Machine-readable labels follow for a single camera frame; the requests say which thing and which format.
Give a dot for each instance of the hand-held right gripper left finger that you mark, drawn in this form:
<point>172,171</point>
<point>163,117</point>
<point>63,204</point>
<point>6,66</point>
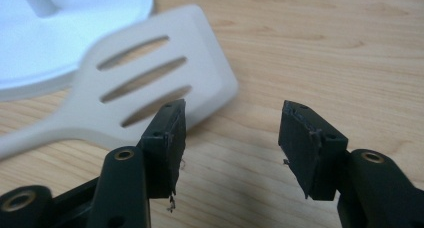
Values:
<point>160,154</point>

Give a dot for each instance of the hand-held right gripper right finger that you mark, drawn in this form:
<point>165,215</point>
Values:
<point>320,154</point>

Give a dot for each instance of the white slotted spatula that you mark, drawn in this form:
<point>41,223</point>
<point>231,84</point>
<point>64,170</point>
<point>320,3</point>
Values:
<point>100,114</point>

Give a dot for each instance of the white round stand base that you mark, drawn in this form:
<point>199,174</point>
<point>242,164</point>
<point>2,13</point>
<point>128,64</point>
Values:
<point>50,38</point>

